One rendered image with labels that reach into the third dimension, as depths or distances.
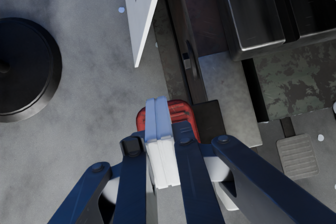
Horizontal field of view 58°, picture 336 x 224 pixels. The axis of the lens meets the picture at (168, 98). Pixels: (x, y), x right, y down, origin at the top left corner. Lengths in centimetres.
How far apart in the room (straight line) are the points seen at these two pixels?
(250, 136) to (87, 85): 79
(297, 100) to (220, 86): 11
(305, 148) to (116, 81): 65
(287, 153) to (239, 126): 54
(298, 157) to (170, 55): 52
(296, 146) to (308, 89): 52
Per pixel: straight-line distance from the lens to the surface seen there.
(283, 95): 45
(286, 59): 46
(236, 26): 39
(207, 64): 44
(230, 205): 46
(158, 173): 17
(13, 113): 119
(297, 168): 97
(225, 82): 43
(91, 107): 111
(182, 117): 31
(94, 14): 119
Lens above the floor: 106
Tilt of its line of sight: 83 degrees down
